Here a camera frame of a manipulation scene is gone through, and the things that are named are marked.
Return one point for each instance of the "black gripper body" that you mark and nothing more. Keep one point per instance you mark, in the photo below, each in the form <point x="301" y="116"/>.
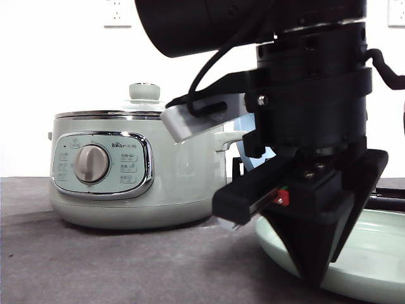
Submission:
<point x="308" y="101"/>

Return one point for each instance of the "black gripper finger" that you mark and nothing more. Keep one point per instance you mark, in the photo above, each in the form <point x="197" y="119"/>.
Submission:
<point x="377" y="162"/>
<point x="315" y="242"/>

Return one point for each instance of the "green plate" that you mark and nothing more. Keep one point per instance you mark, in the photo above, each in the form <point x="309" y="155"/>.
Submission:
<point x="370" y="264"/>

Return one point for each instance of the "glass pot lid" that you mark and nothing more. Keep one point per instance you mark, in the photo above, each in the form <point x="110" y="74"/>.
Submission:
<point x="143" y="104"/>

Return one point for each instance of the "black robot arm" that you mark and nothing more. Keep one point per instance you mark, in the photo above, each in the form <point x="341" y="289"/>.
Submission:
<point x="196" y="27"/>

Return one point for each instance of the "black plate rack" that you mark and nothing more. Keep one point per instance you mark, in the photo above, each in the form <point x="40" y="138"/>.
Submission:
<point x="382" y="198"/>

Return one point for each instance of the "blue plate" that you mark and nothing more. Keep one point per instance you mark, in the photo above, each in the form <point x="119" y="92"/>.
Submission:
<point x="246" y="123"/>

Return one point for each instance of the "green electric steamer pot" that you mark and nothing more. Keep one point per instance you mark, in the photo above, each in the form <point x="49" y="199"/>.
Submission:
<point x="122" y="169"/>

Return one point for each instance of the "grey table mat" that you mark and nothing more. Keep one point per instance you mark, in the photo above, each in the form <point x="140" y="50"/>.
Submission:
<point x="46" y="257"/>

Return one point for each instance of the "black camera cable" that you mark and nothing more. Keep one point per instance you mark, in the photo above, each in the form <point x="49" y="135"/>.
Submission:
<point x="197" y="109"/>

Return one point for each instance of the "white wall socket right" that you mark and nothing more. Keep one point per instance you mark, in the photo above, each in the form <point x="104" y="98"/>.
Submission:
<point x="396" y="14"/>

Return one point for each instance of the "white wall socket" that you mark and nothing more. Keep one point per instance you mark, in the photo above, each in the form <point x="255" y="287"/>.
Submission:
<point x="396" y="14"/>
<point x="118" y="15"/>

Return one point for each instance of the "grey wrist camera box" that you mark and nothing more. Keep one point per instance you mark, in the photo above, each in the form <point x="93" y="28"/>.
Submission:
<point x="180" y="124"/>

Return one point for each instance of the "white wall socket left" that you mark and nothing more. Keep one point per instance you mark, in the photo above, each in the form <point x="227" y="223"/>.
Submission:
<point x="118" y="15"/>

